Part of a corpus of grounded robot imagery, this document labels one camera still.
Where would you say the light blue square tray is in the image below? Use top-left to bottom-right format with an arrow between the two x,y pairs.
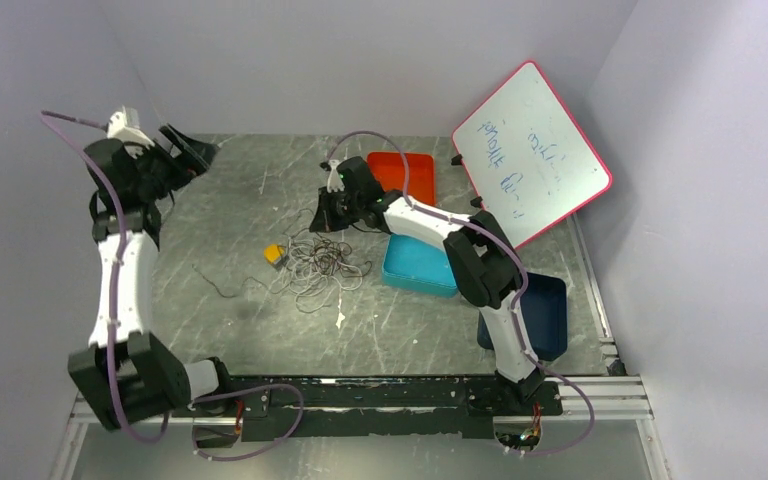
381,235 -> 458,298

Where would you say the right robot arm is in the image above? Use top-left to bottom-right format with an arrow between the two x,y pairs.
309,157 -> 545,414

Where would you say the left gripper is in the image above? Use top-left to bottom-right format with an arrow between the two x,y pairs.
130,125 -> 221,201

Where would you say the yellow grey block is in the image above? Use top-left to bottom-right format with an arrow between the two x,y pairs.
263,244 -> 287,269

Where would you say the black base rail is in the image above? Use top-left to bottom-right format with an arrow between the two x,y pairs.
174,374 -> 563,441

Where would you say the brown cable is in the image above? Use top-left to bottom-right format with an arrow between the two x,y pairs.
281,208 -> 359,280

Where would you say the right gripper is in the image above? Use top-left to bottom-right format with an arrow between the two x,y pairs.
309,186 -> 363,234

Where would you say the dark blue square tray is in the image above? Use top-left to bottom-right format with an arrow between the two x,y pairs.
476,271 -> 569,363

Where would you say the white cable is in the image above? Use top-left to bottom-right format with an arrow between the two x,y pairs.
271,235 -> 373,316

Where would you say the pink framed whiteboard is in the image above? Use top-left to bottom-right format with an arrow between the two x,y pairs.
451,60 -> 613,247

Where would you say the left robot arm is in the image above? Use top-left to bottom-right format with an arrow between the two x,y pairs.
67,125 -> 237,431

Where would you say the black cable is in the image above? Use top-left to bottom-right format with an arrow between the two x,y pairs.
191,264 -> 279,301

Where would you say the orange square tray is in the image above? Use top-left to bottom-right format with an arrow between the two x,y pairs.
366,151 -> 437,206

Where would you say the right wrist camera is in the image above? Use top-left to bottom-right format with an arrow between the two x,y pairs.
320,158 -> 345,193

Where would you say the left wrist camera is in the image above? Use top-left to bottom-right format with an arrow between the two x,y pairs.
106,106 -> 155,147

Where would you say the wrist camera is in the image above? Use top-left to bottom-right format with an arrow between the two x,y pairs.
320,158 -> 345,193
106,106 -> 155,147

